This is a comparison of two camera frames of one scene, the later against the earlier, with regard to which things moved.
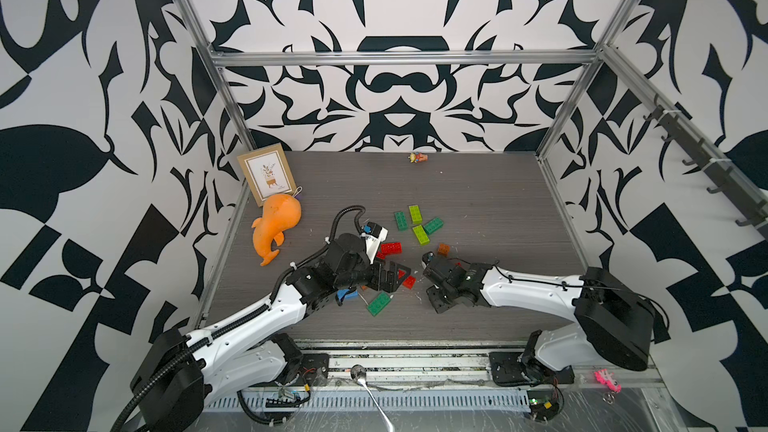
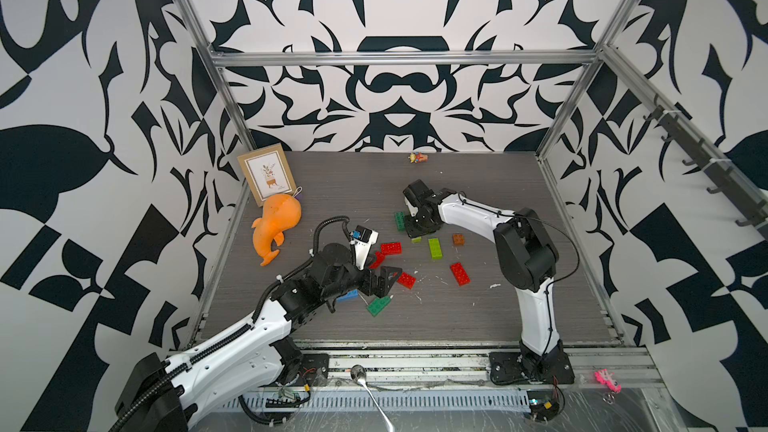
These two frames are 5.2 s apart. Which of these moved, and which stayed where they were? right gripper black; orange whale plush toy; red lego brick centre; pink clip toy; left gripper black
Moved: right gripper black
Stayed: pink clip toy; orange whale plush toy; red lego brick centre; left gripper black
